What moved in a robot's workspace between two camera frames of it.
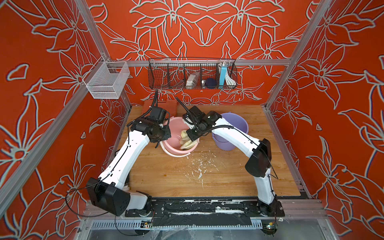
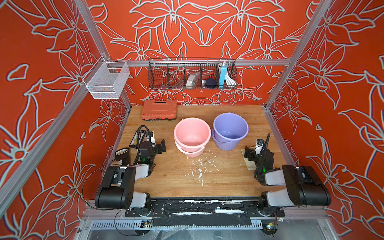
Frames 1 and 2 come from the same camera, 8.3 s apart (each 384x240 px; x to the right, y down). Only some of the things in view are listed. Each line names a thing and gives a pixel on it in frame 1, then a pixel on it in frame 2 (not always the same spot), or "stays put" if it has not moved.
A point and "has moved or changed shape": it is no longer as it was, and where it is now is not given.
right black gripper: x=189 y=131 -> x=252 y=154
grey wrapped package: x=192 y=81 stays put
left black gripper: x=168 y=133 -> x=158 y=150
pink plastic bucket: x=171 y=146 has moved or changed shape
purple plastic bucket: x=238 y=120 stays put
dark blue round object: x=211 y=83 stays put
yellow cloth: x=186 y=142 has moved or changed shape
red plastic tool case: x=170 y=105 stays put
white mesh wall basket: x=106 y=79 stays put
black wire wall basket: x=192 y=73 stays put
